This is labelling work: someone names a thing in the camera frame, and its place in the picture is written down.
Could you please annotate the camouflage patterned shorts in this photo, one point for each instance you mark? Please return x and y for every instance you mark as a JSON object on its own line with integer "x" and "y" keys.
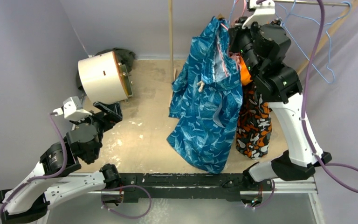
{"x": 254, "y": 125}

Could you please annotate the orange shorts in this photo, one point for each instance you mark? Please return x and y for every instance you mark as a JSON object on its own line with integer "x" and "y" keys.
{"x": 244, "y": 73}

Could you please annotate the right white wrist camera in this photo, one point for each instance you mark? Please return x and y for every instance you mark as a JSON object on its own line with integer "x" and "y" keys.
{"x": 263, "y": 12}

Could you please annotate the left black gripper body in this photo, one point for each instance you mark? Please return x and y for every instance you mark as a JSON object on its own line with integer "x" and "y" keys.
{"x": 104, "y": 123}

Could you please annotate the blue patterned shorts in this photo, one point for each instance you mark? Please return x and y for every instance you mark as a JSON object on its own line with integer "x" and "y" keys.
{"x": 206, "y": 106}

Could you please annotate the white cylindrical drum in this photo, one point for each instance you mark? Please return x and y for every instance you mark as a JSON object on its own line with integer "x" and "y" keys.
{"x": 108, "y": 96}

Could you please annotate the wooden rack pole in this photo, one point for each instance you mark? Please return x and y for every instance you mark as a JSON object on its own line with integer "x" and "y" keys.
{"x": 170, "y": 31}

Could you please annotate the pink wire hanger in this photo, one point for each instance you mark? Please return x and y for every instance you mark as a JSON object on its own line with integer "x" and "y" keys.
{"x": 222, "y": 45}

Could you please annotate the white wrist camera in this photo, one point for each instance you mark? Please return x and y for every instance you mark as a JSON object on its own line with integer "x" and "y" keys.
{"x": 263, "y": 12}
{"x": 72, "y": 110}

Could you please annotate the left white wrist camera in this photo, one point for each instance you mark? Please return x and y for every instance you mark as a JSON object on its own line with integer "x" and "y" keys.
{"x": 72, "y": 110}

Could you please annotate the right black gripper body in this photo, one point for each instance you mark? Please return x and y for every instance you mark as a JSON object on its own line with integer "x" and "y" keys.
{"x": 237, "y": 35}

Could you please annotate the wooden diagonal rack bar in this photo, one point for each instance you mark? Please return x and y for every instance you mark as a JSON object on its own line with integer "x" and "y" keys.
{"x": 331, "y": 30}

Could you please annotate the metal hanging rod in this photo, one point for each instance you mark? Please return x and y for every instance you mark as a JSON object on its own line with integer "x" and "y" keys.
{"x": 314, "y": 2}

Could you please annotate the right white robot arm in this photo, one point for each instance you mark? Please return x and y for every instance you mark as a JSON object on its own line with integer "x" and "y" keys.
{"x": 263, "y": 48}

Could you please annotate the blue wire hanger left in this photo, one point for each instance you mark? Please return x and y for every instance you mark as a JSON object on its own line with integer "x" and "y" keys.
{"x": 230, "y": 20}

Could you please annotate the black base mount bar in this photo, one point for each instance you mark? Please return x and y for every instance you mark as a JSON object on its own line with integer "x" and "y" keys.
{"x": 227, "y": 186}

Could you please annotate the aluminium frame rail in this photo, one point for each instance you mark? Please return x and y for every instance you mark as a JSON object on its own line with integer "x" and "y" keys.
{"x": 138, "y": 145}

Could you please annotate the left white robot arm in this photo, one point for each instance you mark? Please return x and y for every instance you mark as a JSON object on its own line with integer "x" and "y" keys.
{"x": 40, "y": 191}

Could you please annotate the dark green cloth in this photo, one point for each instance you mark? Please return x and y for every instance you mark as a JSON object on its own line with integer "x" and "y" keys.
{"x": 124, "y": 55}

